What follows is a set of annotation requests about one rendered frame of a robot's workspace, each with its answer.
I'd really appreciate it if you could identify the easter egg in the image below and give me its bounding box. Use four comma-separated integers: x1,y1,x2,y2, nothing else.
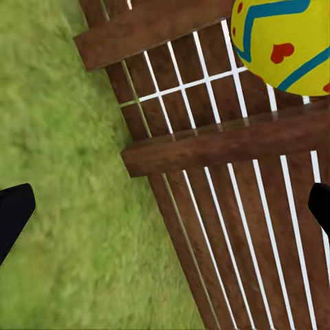
231,0,330,97

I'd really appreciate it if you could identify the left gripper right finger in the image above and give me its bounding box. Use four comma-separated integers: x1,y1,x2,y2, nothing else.
308,182,330,238

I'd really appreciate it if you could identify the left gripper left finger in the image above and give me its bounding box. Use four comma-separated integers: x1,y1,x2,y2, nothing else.
0,184,36,265

